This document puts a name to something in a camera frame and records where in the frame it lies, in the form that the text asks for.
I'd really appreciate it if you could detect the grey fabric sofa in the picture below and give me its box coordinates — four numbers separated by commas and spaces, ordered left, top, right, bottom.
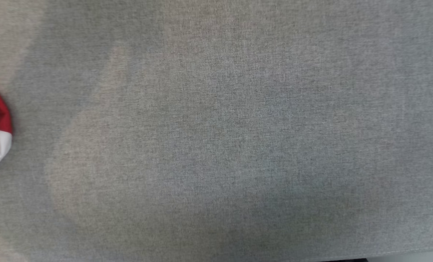
0, 0, 433, 262

